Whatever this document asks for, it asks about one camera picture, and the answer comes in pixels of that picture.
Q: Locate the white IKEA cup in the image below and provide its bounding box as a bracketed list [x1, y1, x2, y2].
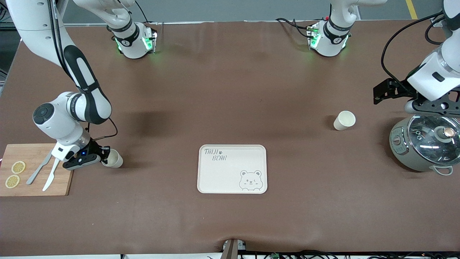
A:
[333, 110, 356, 131]
[102, 149, 124, 169]

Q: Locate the white plastic knife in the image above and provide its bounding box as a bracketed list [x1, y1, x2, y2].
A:
[42, 158, 61, 192]

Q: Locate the wooden cutting board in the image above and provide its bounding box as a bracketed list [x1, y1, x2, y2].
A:
[0, 144, 79, 197]

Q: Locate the grey plastic knife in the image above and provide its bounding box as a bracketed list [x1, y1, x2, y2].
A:
[26, 149, 54, 185]

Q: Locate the glass pot lid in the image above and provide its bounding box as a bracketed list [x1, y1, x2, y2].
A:
[407, 114, 460, 167]

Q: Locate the grey-green electric cooking pot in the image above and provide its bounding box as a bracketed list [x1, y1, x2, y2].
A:
[389, 114, 460, 176]

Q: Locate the brown table cover mat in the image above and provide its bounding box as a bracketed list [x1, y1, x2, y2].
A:
[0, 21, 460, 256]

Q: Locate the cream bear print tray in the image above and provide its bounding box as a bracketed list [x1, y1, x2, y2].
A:
[197, 145, 268, 194]

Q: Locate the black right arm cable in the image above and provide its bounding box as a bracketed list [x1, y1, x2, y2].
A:
[49, 0, 119, 141]

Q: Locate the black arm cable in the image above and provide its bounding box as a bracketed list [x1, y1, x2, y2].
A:
[49, 0, 119, 141]
[380, 11, 446, 92]

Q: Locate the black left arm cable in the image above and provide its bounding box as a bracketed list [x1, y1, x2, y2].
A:
[380, 11, 446, 92]

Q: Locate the table edge bracket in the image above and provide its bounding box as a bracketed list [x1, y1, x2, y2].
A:
[222, 238, 247, 259]

